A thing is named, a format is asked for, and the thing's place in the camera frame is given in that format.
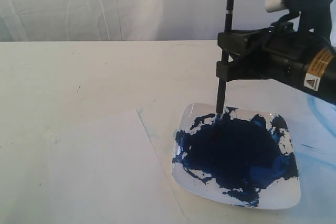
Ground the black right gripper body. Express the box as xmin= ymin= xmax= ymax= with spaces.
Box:
xmin=258 ymin=22 xmax=319 ymax=88

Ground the black paintbrush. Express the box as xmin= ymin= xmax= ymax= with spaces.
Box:
xmin=216 ymin=0 xmax=234 ymax=118

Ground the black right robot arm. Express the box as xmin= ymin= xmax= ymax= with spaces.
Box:
xmin=216 ymin=22 xmax=335 ymax=104

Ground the white square paint plate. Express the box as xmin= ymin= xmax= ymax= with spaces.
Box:
xmin=172 ymin=103 xmax=301 ymax=210

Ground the white paper sheet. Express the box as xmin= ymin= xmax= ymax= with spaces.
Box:
xmin=48 ymin=110 xmax=186 ymax=223

